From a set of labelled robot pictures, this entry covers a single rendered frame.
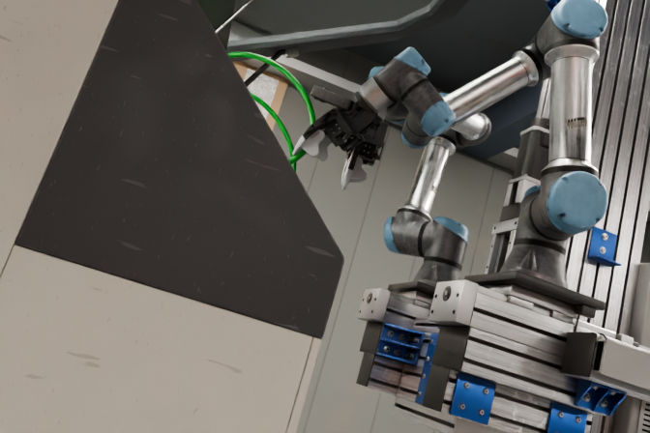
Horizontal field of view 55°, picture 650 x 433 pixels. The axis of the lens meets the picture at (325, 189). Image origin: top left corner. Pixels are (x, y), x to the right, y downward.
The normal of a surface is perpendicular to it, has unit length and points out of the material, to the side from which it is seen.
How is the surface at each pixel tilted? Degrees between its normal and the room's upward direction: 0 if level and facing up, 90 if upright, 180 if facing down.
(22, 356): 90
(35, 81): 90
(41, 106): 90
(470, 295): 90
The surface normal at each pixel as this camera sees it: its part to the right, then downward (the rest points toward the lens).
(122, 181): 0.22, -0.20
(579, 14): 0.05, -0.39
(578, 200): 0.01, -0.13
